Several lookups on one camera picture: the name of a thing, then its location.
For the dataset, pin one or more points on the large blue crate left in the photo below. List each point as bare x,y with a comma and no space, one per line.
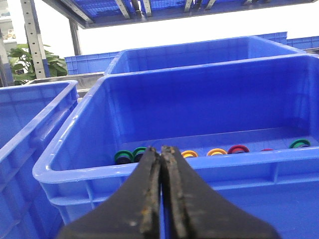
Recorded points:
267,103

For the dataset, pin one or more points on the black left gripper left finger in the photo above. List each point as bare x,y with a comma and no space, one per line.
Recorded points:
132,212

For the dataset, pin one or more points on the rear right blue crate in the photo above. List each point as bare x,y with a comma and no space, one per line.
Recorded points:
84,64

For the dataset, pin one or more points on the red button in crate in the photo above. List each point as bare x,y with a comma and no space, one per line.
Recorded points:
238,149

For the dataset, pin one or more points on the green button far left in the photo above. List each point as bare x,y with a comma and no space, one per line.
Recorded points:
123,157

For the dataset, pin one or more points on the green potted plant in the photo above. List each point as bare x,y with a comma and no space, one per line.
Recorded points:
22,67

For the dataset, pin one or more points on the yellow button right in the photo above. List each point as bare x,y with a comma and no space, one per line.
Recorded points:
216,151

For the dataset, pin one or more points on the yellow button left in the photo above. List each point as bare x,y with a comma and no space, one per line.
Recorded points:
189,154

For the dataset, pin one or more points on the yellow button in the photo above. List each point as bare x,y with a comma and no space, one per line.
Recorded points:
216,151
189,154

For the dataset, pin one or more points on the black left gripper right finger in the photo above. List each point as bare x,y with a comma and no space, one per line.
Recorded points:
193,210

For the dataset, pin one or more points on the green button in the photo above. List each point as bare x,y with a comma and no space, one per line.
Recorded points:
138,153
123,157
299,143

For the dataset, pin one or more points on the large blue crate right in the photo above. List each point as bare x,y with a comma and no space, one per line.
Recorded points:
30,116

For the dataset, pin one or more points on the green button far right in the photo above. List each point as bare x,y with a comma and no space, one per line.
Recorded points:
299,143

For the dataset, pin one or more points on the rear left blue crate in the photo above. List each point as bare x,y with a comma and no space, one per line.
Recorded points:
196,53

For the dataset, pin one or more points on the perforated steel upright post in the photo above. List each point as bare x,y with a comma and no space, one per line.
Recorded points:
34,38

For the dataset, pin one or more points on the large blue crate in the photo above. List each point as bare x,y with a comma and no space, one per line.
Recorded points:
267,103
30,116

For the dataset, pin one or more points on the overhead steel shelf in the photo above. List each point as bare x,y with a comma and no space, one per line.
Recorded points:
103,13

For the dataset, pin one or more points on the red button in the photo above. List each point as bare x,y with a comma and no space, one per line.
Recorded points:
238,149
266,149

